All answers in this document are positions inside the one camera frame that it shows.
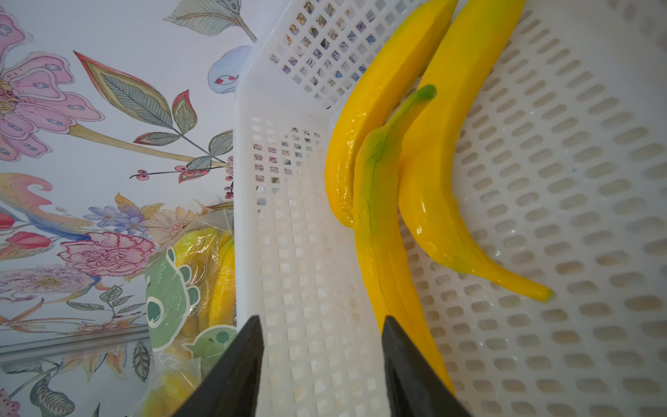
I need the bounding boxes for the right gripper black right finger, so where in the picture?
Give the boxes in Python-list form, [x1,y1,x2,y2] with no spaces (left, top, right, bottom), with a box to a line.
[381,316,470,417]

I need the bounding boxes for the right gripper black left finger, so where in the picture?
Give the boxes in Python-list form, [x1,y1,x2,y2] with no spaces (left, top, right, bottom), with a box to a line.
[175,316,264,417]

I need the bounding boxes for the far zip-top bag bananas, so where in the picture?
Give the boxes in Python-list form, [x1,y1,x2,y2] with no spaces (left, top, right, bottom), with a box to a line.
[135,227,237,416]

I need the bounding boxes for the white plastic basket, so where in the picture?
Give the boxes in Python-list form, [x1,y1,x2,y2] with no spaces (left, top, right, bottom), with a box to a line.
[234,1,666,416]

